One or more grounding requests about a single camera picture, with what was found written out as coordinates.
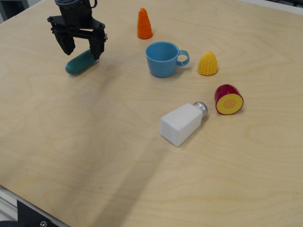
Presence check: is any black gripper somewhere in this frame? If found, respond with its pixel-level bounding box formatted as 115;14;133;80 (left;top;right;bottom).
47;3;107;60

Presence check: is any green toy cucumber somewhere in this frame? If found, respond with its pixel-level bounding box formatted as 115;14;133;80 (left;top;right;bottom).
65;50;96;75

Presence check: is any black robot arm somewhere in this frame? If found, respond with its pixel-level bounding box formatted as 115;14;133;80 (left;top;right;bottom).
47;0;107;60

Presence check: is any blue plastic cup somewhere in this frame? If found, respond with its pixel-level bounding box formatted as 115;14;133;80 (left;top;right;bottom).
145;41;190;78

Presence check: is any orange toy carrot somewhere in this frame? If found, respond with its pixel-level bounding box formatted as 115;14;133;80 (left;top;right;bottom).
137;8;153;39

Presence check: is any white salt shaker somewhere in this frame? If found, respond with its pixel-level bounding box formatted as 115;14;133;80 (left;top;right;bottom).
160;102;208;147

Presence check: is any yellow toy corn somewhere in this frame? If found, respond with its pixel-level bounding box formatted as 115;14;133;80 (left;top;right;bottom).
197;51;218;76

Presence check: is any red yellow toy fruit half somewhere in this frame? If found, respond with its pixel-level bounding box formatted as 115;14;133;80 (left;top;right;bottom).
214;84;244;115

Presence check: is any aluminium table frame rail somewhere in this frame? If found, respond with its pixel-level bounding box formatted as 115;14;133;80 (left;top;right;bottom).
0;185;18;221

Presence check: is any black corner bracket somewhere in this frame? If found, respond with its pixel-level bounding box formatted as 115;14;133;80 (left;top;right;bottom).
17;199;69;227

